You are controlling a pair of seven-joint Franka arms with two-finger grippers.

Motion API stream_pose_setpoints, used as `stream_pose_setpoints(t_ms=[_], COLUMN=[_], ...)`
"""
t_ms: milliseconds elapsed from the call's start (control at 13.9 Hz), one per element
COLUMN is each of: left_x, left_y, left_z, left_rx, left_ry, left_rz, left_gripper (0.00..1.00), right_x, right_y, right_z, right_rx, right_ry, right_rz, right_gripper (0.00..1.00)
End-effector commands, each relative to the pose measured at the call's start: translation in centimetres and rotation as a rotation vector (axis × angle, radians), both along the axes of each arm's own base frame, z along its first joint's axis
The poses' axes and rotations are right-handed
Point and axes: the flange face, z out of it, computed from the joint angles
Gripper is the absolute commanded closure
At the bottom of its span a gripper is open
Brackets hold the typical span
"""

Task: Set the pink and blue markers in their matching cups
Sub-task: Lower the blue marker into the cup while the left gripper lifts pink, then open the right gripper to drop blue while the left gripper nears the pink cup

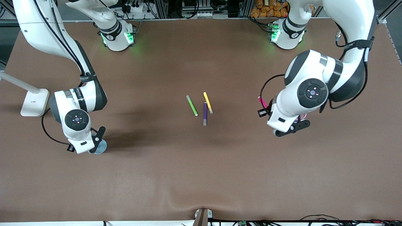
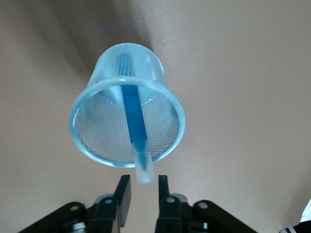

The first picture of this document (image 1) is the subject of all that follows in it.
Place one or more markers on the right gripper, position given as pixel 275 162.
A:
pixel 71 148

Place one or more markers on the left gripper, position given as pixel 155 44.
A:
pixel 262 112

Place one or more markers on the pink marker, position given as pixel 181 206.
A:
pixel 261 101

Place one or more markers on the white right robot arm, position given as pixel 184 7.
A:
pixel 34 28

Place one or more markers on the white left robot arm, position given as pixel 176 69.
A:
pixel 355 18

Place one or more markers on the light blue plastic cup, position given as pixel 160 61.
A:
pixel 102 149

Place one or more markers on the pink plastic cup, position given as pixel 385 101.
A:
pixel 302 118

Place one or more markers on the yellow marker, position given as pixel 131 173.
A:
pixel 207 100

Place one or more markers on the purple marker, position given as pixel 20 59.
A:
pixel 205 114

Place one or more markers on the green marker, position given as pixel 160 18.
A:
pixel 192 106

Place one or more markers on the orange packets pile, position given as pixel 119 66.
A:
pixel 267 9

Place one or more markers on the white terminal block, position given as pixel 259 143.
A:
pixel 204 14

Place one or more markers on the white power strip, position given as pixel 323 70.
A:
pixel 138 8

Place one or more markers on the brown post with metal brackets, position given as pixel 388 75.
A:
pixel 202 218

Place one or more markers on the metal corner bracket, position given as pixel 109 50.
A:
pixel 382 19

